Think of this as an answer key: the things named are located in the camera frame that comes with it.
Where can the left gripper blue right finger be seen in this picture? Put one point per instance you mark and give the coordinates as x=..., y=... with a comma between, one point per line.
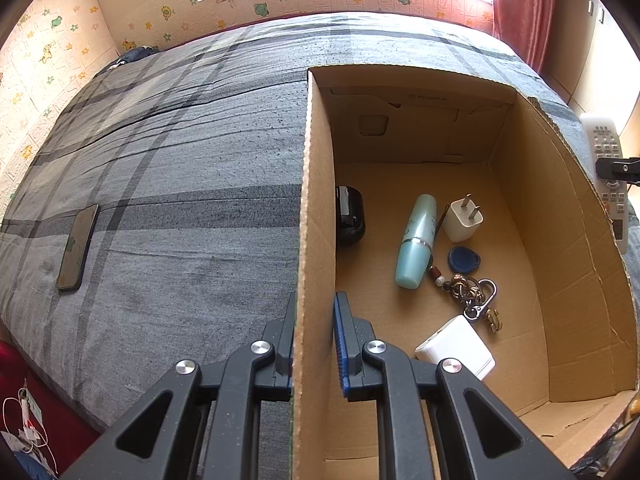
x=374, y=370

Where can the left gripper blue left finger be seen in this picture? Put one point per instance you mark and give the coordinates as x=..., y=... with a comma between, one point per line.
x=258, y=372

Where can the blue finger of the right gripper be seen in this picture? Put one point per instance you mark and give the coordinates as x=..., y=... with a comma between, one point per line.
x=618, y=169

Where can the white remote control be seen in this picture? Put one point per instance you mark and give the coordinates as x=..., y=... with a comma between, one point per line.
x=606, y=157

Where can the large white charger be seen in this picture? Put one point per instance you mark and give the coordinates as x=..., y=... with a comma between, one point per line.
x=458, y=340

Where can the mint green tube bottle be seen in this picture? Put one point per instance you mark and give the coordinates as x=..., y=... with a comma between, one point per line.
x=416, y=247

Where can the metal keyring with beads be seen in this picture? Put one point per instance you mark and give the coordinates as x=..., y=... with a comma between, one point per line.
x=473, y=295

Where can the blue oval key fob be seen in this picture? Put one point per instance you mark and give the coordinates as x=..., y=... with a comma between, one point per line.
x=463, y=260

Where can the small white plug adapter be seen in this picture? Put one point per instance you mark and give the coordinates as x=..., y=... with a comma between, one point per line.
x=462, y=219

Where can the black cylindrical speaker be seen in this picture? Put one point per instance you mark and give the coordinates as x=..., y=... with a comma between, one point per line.
x=350, y=223

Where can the cream wardrobe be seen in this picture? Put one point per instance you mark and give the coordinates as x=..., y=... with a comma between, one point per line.
x=591, y=65

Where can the red curtain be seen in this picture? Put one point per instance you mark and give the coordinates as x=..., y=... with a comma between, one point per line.
x=524, y=25

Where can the red bed mattress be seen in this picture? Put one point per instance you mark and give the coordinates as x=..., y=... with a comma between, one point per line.
x=64, y=434

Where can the black smartphone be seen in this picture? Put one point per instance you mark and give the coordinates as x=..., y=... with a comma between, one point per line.
x=76, y=249

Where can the grey plaid bed sheet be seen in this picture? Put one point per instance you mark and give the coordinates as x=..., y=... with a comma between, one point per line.
x=215, y=166

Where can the dark blue cloth bundle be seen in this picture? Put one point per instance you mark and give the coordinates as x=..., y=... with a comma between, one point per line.
x=136, y=54

